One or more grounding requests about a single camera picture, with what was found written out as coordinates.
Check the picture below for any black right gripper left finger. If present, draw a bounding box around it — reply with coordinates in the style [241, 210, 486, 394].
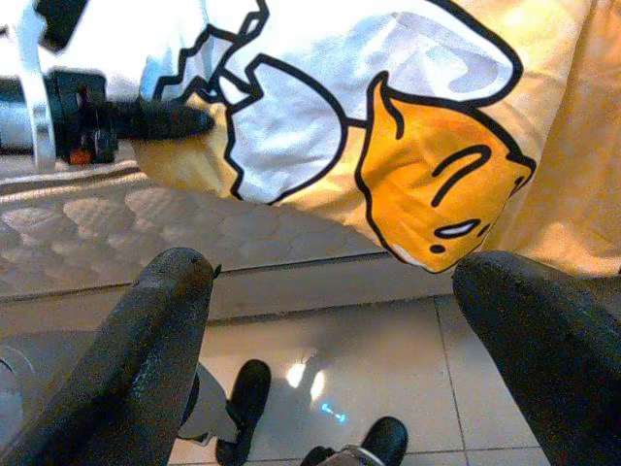
[0, 247, 214, 466]

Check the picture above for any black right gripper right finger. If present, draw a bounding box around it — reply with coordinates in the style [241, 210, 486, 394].
[451, 250, 621, 466]

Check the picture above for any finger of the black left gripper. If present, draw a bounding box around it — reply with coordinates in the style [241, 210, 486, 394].
[112, 102, 214, 143]

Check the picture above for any yellow cartoon print blanket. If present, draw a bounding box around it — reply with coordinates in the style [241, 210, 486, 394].
[0, 0, 621, 276]

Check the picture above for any white quilted mattress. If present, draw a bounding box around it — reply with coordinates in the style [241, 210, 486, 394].
[0, 154, 404, 302]

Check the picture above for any black left robot foot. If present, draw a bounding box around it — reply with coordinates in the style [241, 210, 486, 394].
[215, 358, 273, 466]

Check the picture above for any black robot foot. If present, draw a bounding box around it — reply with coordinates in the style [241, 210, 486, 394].
[215, 358, 273, 466]
[300, 416, 409, 466]

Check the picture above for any black right robot foot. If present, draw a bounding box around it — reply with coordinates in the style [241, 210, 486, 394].
[300, 416, 409, 466]

